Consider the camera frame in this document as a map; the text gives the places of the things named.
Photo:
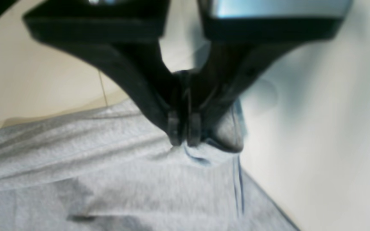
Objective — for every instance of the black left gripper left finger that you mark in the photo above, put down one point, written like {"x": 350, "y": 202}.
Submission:
{"x": 121, "y": 39}

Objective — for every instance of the grey t-shirt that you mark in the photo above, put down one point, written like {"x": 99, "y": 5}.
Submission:
{"x": 110, "y": 169}

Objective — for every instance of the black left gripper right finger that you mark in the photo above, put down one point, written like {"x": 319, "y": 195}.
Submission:
{"x": 246, "y": 37}

